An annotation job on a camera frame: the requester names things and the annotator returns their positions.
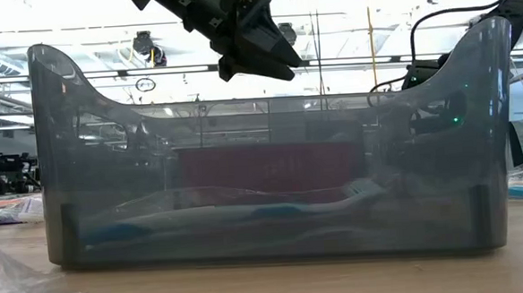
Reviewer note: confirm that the long ceiling light strip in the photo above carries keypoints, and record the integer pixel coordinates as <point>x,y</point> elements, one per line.
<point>172,71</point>

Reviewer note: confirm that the black ceiling device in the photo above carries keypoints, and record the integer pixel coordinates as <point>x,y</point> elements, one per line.
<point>290,32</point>
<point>143,42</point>

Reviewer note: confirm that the clear plastic bag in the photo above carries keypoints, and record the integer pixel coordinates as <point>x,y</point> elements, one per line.
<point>9,203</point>
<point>9,290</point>

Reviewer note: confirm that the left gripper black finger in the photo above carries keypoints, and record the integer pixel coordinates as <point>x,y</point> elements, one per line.
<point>257,68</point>
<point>267,34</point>

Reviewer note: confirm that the grey translucent plastic bin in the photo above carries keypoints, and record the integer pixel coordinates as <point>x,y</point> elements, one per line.
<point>52,175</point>

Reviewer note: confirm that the black leaning panel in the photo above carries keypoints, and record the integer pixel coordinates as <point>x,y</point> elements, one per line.
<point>517,146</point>

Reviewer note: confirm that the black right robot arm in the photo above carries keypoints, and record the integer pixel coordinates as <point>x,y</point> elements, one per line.
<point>518,3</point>

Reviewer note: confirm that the white carded toothbrush package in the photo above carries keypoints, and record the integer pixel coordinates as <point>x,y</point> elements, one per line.
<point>32,210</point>

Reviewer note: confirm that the black background equipment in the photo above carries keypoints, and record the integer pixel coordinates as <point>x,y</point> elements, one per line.
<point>3,175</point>

